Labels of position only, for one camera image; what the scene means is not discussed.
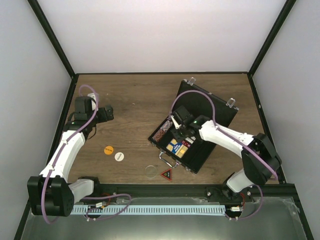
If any red black chip stack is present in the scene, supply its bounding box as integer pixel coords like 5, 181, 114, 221
152, 128, 167, 142

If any black poker case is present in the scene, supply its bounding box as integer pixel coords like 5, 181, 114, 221
148, 78, 239, 174

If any orange big blind button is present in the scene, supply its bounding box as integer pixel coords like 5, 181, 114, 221
103, 145, 114, 155

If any triangular all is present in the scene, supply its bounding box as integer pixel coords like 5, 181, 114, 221
160, 168, 173, 182

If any white dealer button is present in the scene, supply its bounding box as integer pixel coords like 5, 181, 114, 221
114, 152, 125, 162

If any red die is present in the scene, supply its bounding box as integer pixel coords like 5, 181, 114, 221
182, 140, 191, 148

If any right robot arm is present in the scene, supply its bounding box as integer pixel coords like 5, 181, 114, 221
169, 114, 282, 202

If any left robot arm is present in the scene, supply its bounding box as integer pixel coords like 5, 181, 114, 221
27, 93, 114, 217

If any blue yellow card deck box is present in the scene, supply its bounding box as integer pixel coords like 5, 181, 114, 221
166, 139, 189, 158

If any clear acrylic dealer puck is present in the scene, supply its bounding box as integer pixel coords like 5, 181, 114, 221
144, 165, 158, 179

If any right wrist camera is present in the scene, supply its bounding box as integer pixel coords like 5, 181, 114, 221
170, 112, 183, 130

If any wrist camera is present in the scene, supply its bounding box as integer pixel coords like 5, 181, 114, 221
170, 112, 183, 130
87, 92, 99, 111

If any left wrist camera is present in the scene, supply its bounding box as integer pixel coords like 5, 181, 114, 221
87, 92, 99, 111

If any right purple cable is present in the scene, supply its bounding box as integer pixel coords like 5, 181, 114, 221
169, 90, 279, 221

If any purple cable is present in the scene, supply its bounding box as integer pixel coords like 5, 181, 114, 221
41, 84, 100, 225
169, 90, 279, 221

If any light blue slotted cable duct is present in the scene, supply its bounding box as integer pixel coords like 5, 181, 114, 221
71, 205, 226, 216

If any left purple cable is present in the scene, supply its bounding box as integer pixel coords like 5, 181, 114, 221
41, 84, 100, 225

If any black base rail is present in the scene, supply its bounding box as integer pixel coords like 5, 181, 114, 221
69, 183, 298, 201

